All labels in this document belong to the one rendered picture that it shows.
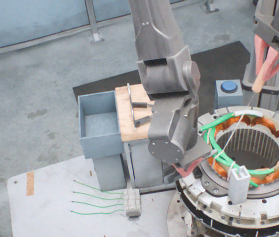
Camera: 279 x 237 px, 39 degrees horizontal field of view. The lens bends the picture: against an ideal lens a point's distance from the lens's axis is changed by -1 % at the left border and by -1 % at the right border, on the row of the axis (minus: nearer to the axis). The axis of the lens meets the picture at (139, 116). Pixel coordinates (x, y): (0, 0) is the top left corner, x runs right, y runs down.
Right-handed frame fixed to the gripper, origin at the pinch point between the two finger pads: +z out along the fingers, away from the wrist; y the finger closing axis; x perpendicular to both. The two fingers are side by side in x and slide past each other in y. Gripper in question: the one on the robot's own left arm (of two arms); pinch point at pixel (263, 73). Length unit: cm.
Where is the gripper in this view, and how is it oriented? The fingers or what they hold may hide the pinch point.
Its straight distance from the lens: 78.2
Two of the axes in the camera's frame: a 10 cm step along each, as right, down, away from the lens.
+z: -2.6, 7.8, 5.8
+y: 4.3, 6.3, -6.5
